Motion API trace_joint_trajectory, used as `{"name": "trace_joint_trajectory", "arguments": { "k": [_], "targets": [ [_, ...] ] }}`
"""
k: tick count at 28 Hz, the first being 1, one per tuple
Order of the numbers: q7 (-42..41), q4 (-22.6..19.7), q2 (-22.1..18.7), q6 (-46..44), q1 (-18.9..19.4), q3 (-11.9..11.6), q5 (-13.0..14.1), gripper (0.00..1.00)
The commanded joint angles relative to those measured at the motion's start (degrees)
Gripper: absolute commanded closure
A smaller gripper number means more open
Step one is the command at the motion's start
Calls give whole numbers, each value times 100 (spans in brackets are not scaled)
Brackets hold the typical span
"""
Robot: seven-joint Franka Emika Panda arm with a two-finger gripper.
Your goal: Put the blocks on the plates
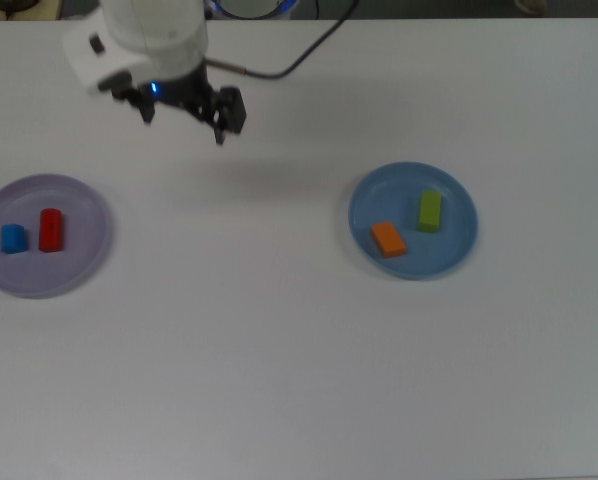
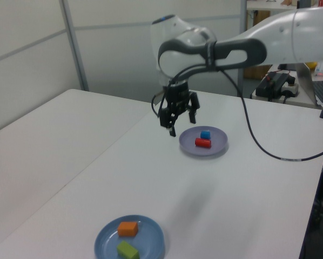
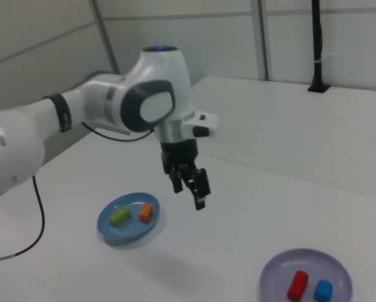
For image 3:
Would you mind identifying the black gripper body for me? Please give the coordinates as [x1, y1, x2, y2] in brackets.
[160, 138, 199, 174]

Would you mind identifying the orange block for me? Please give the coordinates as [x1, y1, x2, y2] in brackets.
[139, 203, 153, 224]

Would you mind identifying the green block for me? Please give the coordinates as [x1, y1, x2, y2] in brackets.
[109, 206, 132, 227]

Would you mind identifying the red cylinder block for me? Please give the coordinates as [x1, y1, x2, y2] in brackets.
[287, 270, 309, 299]

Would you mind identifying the blue block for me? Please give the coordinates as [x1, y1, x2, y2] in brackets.
[313, 279, 334, 301]

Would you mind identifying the blue plate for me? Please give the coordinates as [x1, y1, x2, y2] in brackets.
[96, 191, 161, 246]

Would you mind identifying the purple plate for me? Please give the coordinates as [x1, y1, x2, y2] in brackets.
[258, 248, 354, 302]

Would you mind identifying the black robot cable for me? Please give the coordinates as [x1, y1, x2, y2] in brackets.
[0, 121, 156, 264]

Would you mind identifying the grey partition post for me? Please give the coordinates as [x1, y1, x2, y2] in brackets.
[255, 0, 274, 81]
[89, 0, 121, 76]

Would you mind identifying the black pole mount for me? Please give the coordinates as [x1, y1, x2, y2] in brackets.
[307, 0, 329, 94]

